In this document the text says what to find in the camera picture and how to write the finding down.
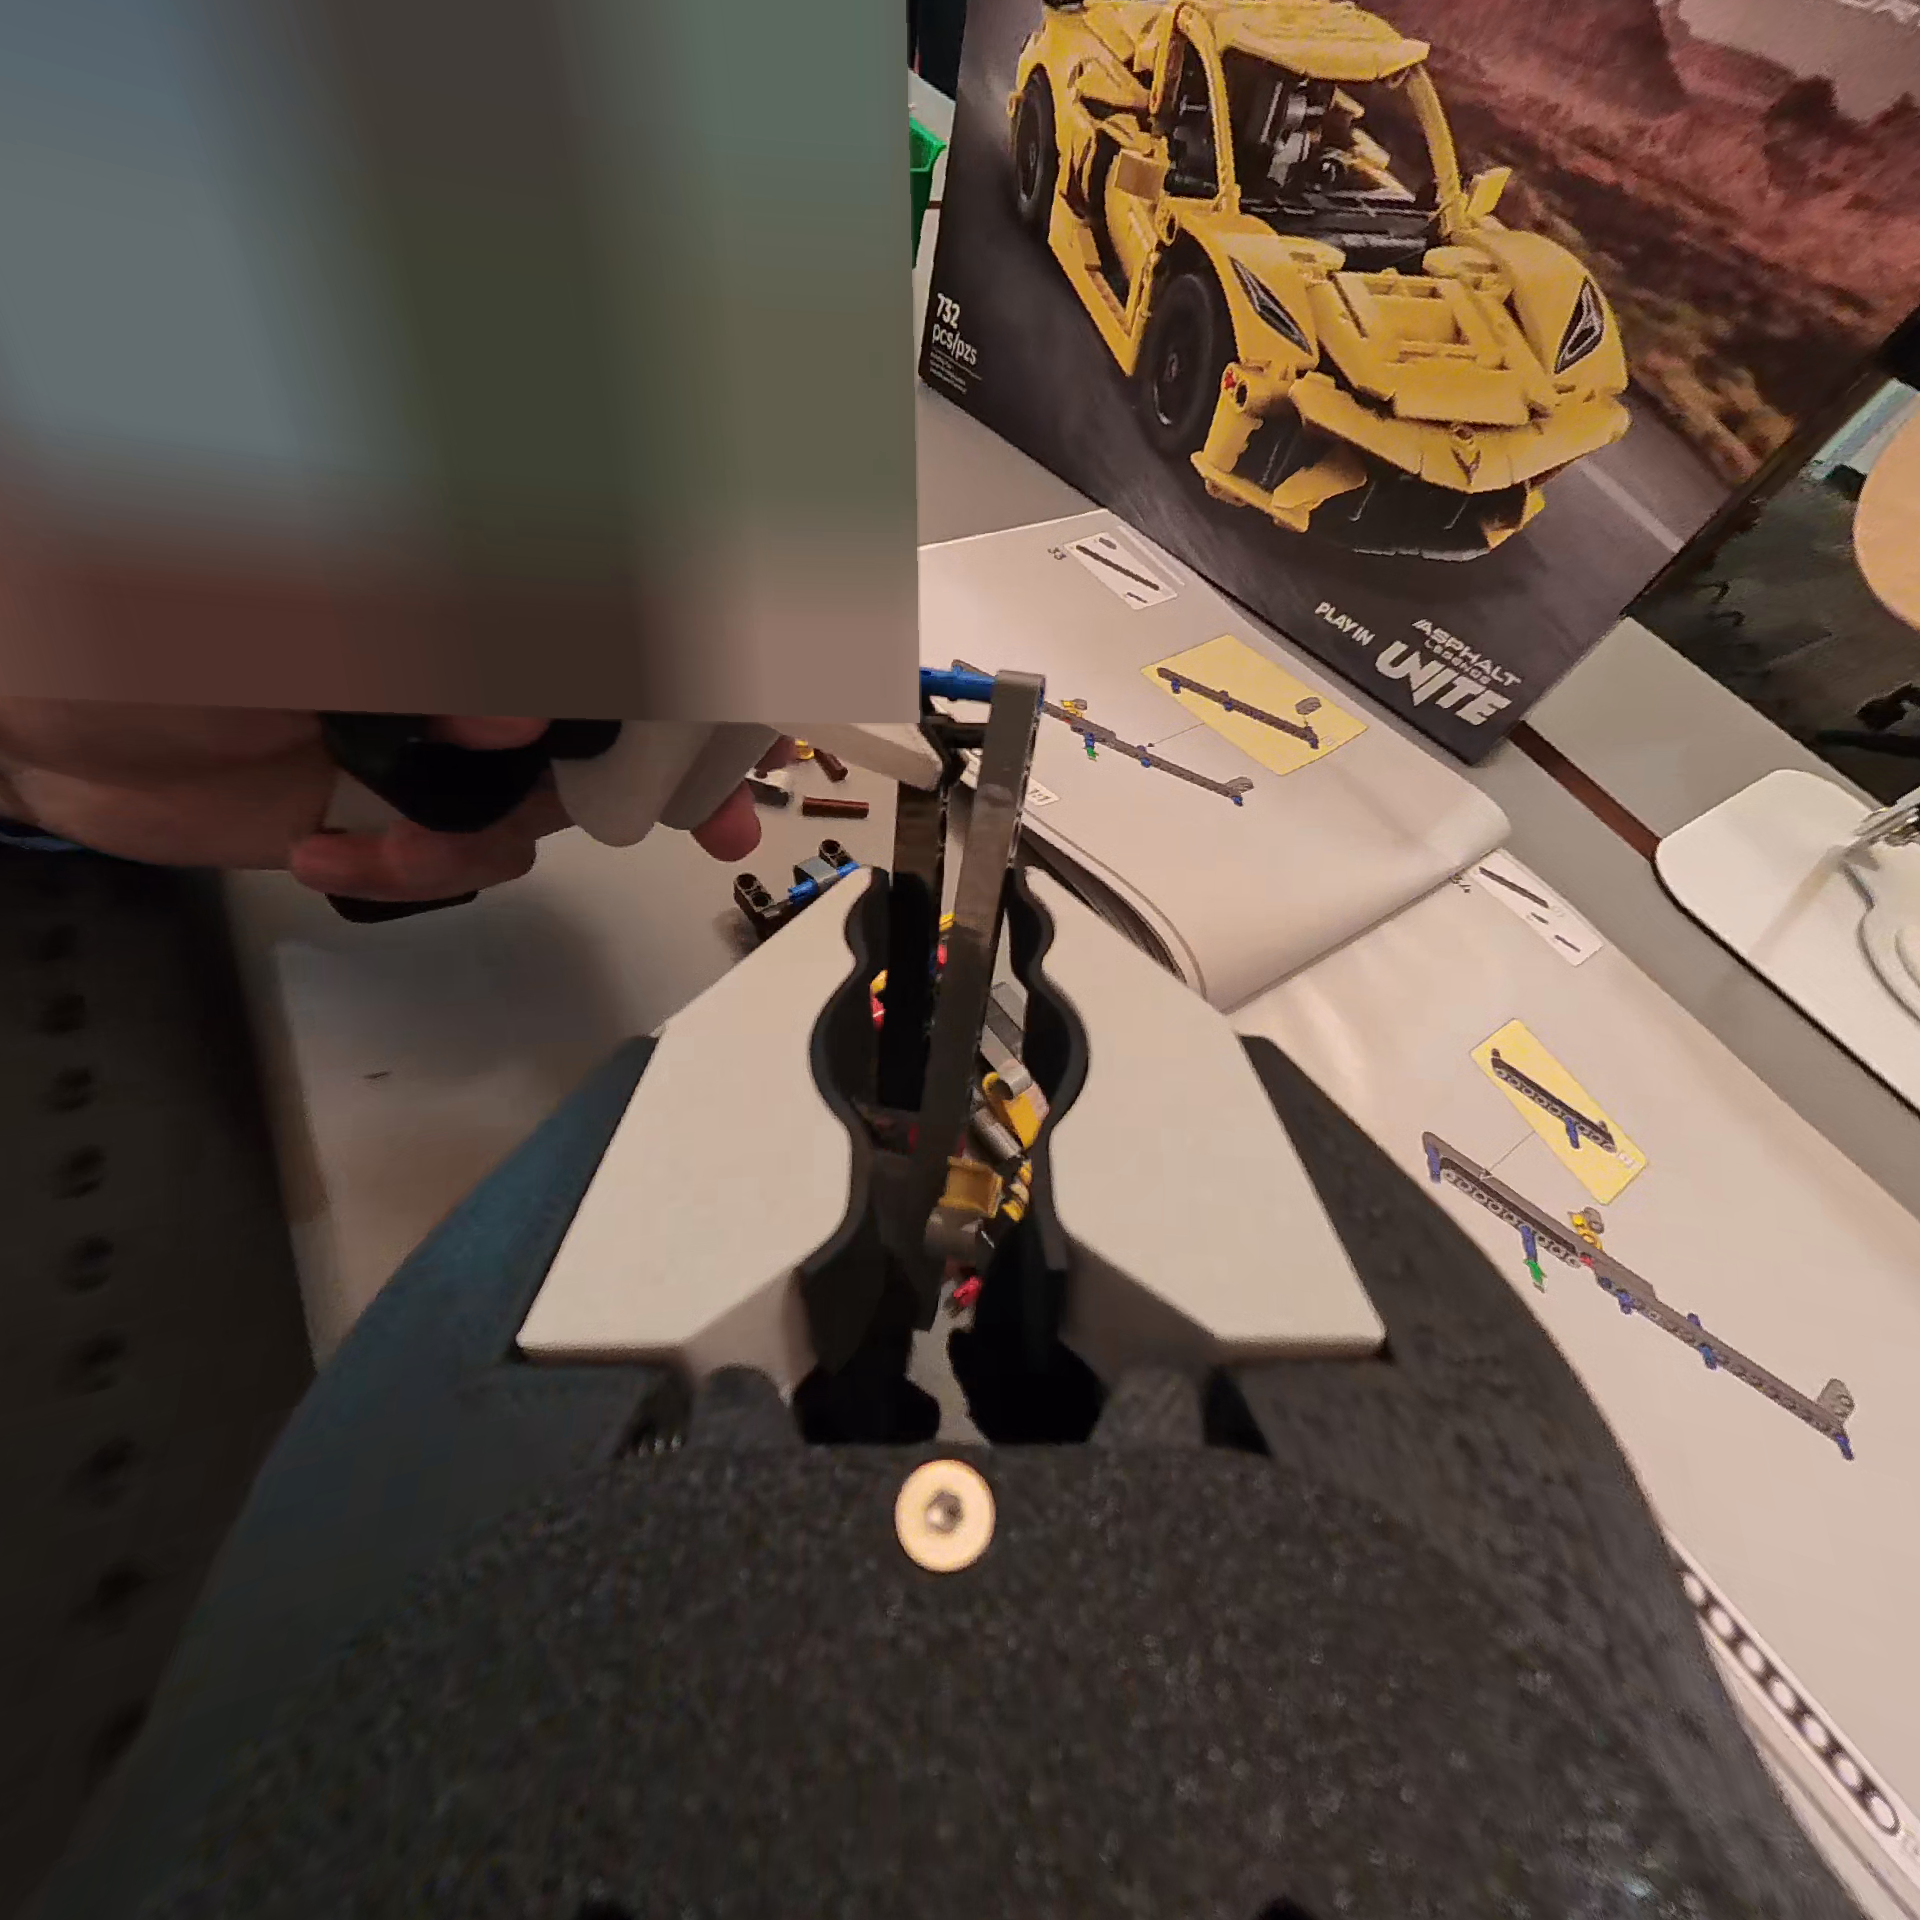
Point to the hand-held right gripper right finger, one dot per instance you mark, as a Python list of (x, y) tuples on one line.
[(1215, 1200)]

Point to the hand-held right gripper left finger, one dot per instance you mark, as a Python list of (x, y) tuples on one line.
[(704, 1200)]

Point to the person's left hand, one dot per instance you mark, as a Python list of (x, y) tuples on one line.
[(181, 796)]

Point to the yellow car lego box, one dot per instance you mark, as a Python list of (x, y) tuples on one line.
[(1350, 299)]

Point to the long dark grey lego beam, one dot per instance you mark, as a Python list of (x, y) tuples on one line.
[(997, 810)]

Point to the open instruction booklet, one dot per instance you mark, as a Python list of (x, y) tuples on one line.
[(1350, 869)]

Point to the green storage box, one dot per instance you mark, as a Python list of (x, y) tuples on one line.
[(926, 194)]

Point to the lego car chassis assembly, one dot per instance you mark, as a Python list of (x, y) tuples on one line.
[(780, 891)]

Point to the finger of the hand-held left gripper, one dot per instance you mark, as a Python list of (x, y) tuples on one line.
[(879, 751)]

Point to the white lamp base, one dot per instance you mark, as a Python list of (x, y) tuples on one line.
[(1769, 884)]

